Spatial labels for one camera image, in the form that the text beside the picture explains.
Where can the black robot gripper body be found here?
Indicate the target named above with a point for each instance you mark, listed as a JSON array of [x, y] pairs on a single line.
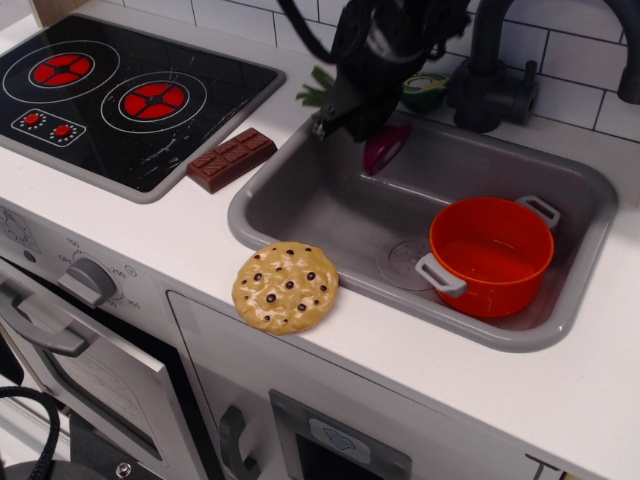
[[368, 87]]

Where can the purple toy beet green leaves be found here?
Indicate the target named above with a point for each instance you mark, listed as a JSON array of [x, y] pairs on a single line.
[[380, 147]]

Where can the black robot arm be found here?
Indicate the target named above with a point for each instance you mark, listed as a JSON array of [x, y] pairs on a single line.
[[428, 23]]

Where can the grey plastic sink basin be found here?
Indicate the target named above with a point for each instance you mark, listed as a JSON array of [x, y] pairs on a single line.
[[375, 228]]

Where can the green toy avocado half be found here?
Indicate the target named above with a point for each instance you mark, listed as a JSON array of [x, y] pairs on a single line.
[[424, 92]]

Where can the dark grey toy faucet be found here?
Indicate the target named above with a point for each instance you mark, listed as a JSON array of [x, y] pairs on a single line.
[[483, 94]]

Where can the brown toy chocolate bar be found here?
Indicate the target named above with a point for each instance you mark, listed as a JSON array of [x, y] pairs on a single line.
[[230, 160]]

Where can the chocolate chip toy cookie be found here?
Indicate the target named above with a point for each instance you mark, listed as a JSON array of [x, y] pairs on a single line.
[[285, 288]]

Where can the black toy stove top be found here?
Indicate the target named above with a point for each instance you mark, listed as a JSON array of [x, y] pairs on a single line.
[[121, 109]]

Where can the white dishwasher cabinet door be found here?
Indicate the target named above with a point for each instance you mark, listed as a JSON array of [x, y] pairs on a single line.
[[310, 418]]

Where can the grey oven temperature knob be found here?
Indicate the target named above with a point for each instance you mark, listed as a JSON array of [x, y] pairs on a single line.
[[88, 282]]

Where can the white toy oven door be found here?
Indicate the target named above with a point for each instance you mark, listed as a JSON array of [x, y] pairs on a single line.
[[127, 394]]

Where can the orange toy pot grey handles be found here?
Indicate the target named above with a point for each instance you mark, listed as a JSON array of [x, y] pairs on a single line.
[[488, 255]]

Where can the grey cabinet door handle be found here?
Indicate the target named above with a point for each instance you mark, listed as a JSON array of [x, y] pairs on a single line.
[[231, 427]]

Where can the grey oven door handle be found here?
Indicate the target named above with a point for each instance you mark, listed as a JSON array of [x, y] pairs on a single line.
[[33, 328]]

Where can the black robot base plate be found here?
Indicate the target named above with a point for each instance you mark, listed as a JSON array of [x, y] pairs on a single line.
[[93, 457]]

